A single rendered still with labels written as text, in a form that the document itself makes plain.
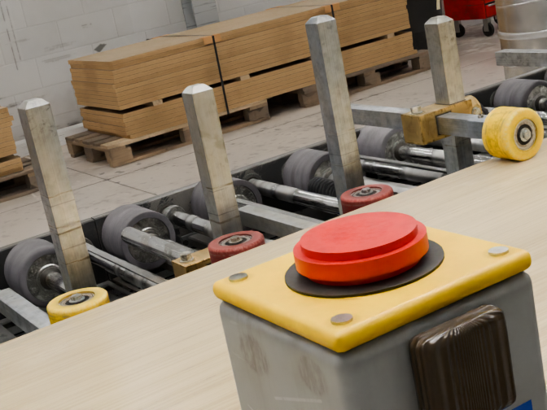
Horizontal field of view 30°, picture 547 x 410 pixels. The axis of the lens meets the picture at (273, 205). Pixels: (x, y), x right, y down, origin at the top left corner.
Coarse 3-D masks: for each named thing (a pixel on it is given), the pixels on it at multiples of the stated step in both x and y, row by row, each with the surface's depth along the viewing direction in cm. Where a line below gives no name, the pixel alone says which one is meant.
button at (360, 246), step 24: (360, 216) 32; (384, 216) 31; (408, 216) 31; (312, 240) 30; (336, 240) 30; (360, 240) 29; (384, 240) 29; (408, 240) 29; (312, 264) 29; (336, 264) 29; (360, 264) 28; (384, 264) 28; (408, 264) 29
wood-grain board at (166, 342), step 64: (448, 192) 147; (512, 192) 141; (256, 256) 136; (64, 320) 127; (128, 320) 122; (192, 320) 118; (0, 384) 111; (64, 384) 107; (128, 384) 104; (192, 384) 101
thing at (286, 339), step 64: (448, 256) 30; (512, 256) 29; (256, 320) 30; (320, 320) 27; (384, 320) 27; (448, 320) 28; (512, 320) 29; (256, 384) 31; (320, 384) 27; (384, 384) 27
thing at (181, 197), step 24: (528, 72) 252; (480, 96) 243; (312, 144) 222; (240, 168) 213; (264, 168) 215; (168, 192) 205; (192, 192) 207; (96, 216) 198; (312, 216) 214; (336, 216) 210; (24, 240) 191; (48, 240) 192; (96, 240) 197; (0, 264) 188; (0, 288) 189; (120, 288) 193; (0, 312) 189; (0, 336) 180
